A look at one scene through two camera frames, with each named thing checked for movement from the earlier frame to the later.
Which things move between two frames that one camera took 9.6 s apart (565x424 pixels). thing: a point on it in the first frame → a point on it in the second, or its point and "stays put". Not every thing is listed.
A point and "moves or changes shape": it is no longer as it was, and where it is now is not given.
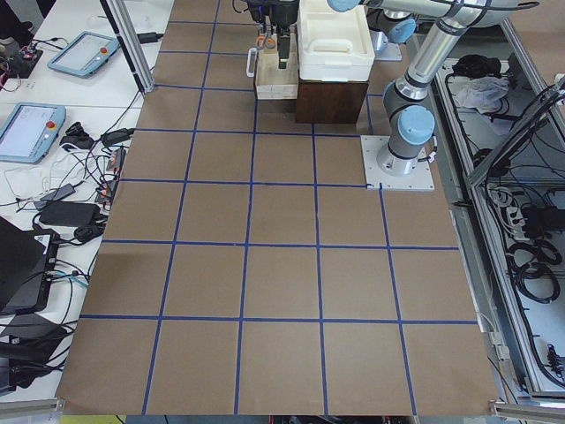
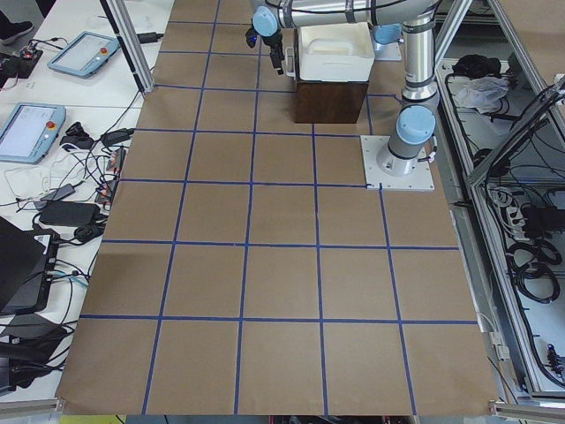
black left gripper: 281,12 → 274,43
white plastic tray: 333,45 stays put
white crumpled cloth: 485,94 stays put
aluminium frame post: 132,37 stays put
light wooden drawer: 272,83 moves or changes shape
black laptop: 26,272 stays put
